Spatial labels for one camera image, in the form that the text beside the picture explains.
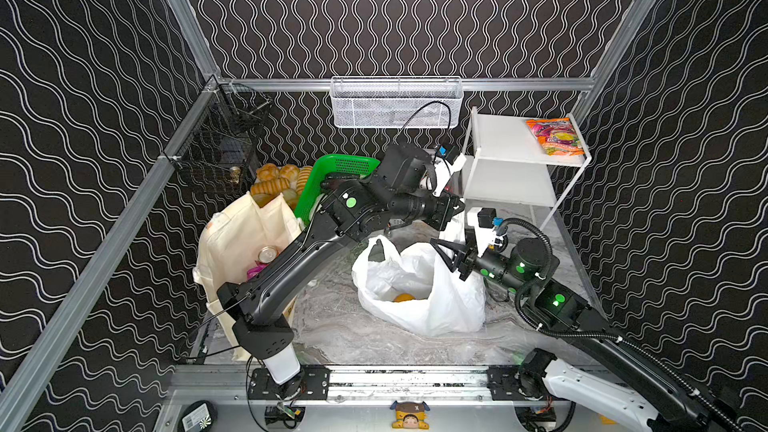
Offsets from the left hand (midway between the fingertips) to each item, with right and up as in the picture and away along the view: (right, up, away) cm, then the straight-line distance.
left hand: (473, 204), depth 56 cm
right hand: (-5, -7, +9) cm, 12 cm away
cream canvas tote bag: (-56, -9, +19) cm, 60 cm away
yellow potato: (-11, -27, +30) cm, 42 cm away
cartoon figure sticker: (-11, -48, +12) cm, 51 cm away
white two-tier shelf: (+24, +13, +27) cm, 38 cm away
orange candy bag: (+30, +18, +24) cm, 43 cm away
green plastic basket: (-39, +14, +55) cm, 69 cm away
